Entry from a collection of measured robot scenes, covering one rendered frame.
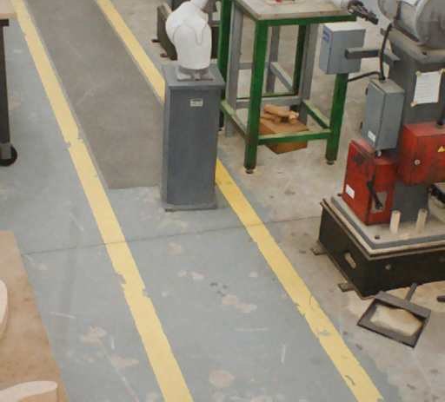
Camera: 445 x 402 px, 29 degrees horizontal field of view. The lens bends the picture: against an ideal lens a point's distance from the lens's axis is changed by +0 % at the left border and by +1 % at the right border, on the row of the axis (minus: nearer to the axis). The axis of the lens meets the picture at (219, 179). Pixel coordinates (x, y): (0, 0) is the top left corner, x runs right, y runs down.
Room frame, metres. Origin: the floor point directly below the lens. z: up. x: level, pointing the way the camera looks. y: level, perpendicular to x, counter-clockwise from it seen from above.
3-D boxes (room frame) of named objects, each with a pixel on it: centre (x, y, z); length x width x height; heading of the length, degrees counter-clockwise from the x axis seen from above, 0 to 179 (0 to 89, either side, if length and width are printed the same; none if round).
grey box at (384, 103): (3.43, -0.67, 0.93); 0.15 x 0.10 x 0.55; 20
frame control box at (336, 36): (3.54, -0.54, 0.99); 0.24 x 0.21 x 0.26; 20
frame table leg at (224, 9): (4.82, 0.03, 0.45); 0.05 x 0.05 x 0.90; 20
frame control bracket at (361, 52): (3.56, -0.59, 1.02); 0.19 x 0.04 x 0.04; 110
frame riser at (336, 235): (3.48, -0.82, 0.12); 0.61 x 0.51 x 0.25; 110
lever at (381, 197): (3.29, -0.68, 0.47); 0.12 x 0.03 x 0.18; 110
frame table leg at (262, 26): (4.30, -0.16, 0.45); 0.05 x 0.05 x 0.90; 20
